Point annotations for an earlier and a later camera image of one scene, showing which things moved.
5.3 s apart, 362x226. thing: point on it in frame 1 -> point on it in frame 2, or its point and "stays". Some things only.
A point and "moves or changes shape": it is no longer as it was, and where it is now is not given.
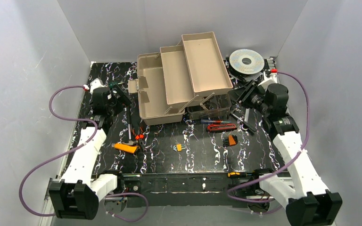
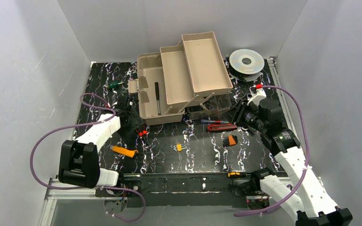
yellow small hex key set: (178, 147) stays
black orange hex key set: (230, 140) stays
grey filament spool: (246, 64) stays
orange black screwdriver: (236, 174) stays
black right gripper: (245, 96) -> (240, 111)
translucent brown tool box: (190, 80) stays
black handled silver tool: (128, 121) moves or changes shape
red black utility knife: (220, 126) stays
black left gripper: (120, 95) -> (135, 123)
